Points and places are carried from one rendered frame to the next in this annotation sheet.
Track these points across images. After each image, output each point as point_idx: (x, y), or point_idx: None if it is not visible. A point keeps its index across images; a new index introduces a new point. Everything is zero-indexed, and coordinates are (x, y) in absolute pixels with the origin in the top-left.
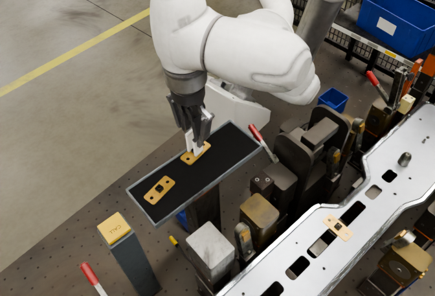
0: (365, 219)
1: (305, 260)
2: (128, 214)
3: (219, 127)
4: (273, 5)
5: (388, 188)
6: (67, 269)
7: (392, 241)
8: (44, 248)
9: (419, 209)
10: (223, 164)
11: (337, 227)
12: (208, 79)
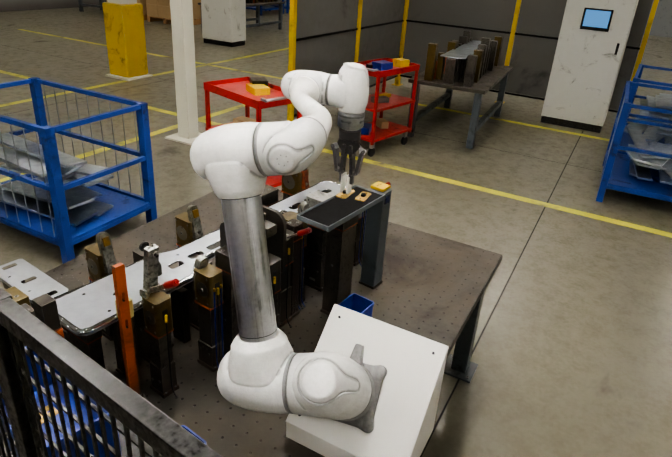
0: (209, 241)
1: None
2: (417, 318)
3: (336, 222)
4: (303, 89)
5: (181, 257)
6: (438, 285)
7: (199, 219)
8: (468, 293)
9: (112, 349)
10: (324, 207)
11: None
12: (392, 393)
